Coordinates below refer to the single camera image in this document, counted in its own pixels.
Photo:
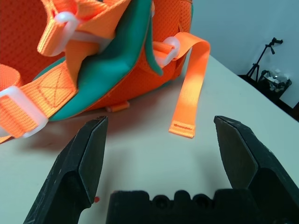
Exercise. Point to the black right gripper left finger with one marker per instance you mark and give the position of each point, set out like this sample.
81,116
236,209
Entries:
70,168

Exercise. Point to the teal and orange backpack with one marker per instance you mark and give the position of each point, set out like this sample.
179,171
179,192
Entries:
112,65

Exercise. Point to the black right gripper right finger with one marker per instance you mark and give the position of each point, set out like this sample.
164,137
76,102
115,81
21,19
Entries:
257,158

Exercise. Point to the black tripod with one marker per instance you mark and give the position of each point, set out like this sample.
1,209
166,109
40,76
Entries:
257,63

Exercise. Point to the black bin with clutter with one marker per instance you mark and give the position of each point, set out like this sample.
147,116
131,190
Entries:
275,81

